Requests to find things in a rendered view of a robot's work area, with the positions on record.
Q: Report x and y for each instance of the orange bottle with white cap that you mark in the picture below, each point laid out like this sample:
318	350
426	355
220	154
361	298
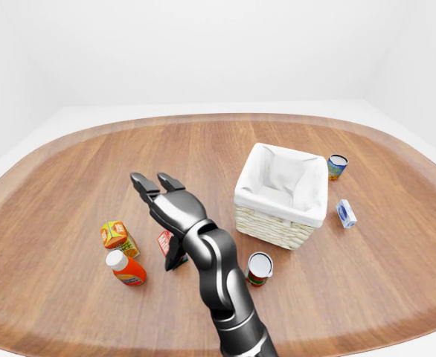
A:
130	273

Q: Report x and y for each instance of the tin with blue yellow label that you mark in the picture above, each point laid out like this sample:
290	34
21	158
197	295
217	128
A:
337	168

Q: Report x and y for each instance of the red white milk carton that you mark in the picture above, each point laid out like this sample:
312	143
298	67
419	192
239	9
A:
163	240

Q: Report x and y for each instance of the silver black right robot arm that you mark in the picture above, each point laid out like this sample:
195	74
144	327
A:
221	267

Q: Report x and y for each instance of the small white blue box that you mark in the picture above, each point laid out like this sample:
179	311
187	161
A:
346	213

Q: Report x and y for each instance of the tin with red green label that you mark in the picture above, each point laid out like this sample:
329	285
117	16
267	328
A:
259	268

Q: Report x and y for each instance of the wicker basket with white liner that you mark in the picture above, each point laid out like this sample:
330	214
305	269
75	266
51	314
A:
277	193

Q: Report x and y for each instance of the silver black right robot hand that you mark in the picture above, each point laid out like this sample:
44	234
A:
177	210

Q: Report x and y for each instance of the orange juice carton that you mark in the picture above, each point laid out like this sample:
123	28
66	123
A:
117	235

